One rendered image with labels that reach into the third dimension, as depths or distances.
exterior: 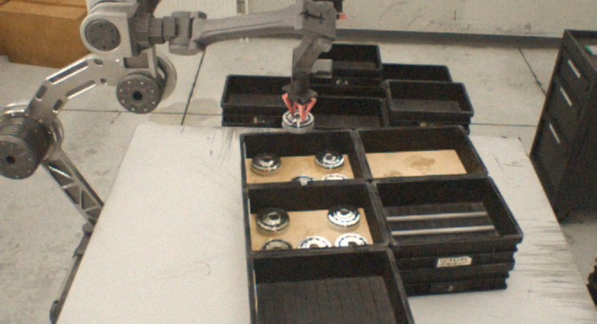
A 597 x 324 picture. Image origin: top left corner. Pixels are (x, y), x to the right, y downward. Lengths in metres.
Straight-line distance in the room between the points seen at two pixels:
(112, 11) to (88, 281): 0.84
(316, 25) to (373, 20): 3.50
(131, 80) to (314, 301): 0.88
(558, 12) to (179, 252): 3.87
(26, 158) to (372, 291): 1.23
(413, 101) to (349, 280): 1.67
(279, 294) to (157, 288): 0.41
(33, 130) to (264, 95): 1.37
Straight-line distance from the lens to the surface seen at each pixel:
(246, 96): 3.34
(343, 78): 3.44
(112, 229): 2.27
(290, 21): 1.56
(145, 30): 1.72
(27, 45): 4.90
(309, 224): 2.03
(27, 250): 3.34
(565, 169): 3.32
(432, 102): 3.39
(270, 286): 1.84
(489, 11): 5.17
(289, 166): 2.26
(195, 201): 2.33
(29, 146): 2.32
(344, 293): 1.83
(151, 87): 2.07
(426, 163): 2.34
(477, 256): 1.98
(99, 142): 3.97
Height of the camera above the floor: 2.18
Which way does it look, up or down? 36 degrees down
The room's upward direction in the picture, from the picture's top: 2 degrees clockwise
